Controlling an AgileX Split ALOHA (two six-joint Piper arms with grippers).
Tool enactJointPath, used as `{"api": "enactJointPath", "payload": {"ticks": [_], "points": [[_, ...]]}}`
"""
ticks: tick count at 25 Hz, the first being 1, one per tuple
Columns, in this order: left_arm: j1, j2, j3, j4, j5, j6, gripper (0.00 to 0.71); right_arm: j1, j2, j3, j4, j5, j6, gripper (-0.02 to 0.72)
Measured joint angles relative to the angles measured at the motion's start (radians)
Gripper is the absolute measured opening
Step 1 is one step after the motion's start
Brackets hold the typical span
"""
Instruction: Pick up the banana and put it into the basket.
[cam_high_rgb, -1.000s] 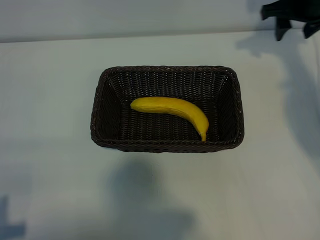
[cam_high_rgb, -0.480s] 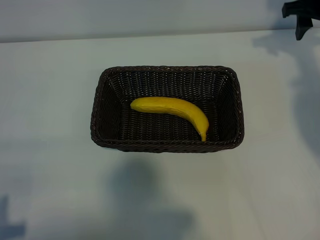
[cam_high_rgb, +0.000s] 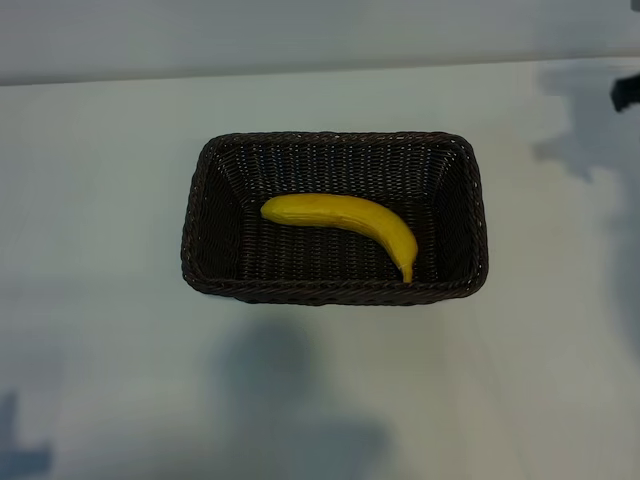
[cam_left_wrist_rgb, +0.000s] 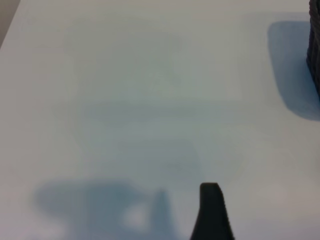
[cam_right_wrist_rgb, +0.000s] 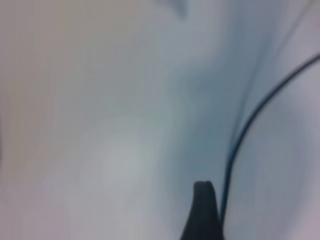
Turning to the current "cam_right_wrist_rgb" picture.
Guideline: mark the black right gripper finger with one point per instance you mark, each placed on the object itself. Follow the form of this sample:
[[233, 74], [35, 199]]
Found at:
[[202, 217]]

